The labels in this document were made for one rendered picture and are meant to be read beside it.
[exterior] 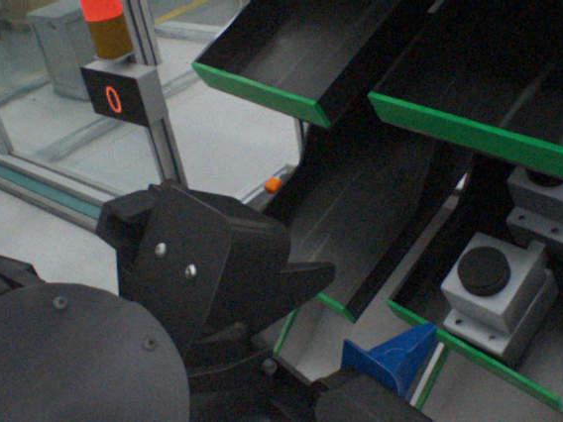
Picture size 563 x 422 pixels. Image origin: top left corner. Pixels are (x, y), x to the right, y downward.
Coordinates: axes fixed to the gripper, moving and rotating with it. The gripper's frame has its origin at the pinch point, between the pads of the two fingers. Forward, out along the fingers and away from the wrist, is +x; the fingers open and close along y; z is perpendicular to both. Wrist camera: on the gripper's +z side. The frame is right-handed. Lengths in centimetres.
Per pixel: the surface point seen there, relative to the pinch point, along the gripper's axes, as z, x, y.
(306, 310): -17.9, 18.3, 20.3
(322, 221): -5.9, 15.8, 16.7
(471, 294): -2.6, 11.6, -0.4
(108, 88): -6, 19, 63
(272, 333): -29.5, 23.6, 31.3
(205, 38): -22, 101, 161
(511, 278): -1.2, 13.2, -1.9
